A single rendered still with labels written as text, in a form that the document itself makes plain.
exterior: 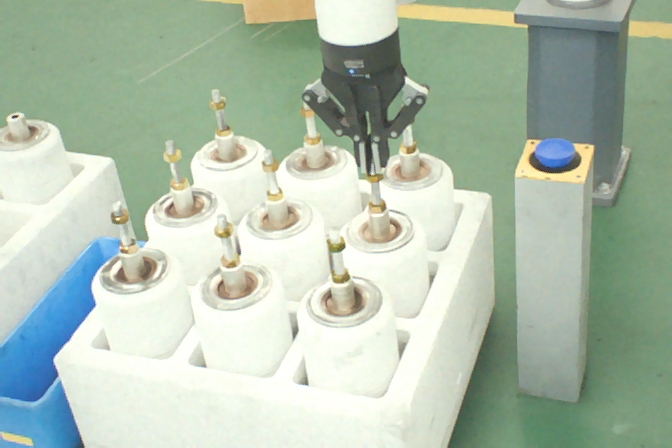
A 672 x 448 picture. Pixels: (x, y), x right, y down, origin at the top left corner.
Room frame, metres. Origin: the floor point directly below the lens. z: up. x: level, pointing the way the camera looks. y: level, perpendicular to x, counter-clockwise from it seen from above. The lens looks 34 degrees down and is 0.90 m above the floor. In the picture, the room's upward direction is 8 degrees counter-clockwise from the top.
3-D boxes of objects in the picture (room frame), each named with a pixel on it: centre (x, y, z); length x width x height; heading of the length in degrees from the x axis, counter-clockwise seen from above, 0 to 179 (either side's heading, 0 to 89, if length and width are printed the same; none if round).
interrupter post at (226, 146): (1.08, 0.13, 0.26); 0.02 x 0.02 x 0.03
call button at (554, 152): (0.87, -0.23, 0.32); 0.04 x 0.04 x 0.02
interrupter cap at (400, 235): (0.87, -0.04, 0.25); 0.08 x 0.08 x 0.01
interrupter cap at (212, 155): (1.08, 0.13, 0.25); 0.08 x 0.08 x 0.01
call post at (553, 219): (0.87, -0.23, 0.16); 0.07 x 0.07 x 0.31; 66
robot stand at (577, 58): (1.30, -0.37, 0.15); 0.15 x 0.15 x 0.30; 62
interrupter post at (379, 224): (0.87, -0.04, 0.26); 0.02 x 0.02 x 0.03
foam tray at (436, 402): (0.92, 0.07, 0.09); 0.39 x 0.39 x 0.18; 66
